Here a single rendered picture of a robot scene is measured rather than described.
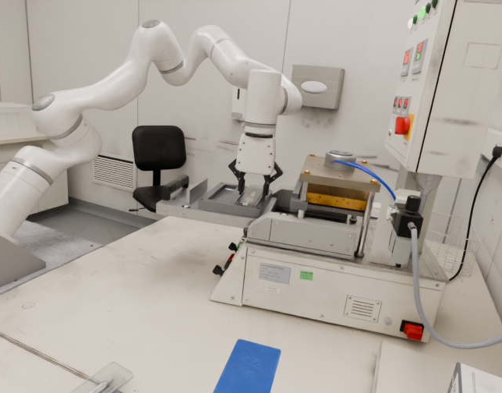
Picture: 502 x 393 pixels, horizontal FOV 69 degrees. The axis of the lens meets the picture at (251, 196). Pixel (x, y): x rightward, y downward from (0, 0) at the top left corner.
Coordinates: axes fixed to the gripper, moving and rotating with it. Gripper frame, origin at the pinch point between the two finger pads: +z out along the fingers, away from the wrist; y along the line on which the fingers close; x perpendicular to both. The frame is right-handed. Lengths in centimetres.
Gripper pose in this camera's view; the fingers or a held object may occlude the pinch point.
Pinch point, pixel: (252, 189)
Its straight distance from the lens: 101.3
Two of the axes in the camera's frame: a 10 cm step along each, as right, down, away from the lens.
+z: -1.0, 9.5, 2.9
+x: 2.1, -2.6, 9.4
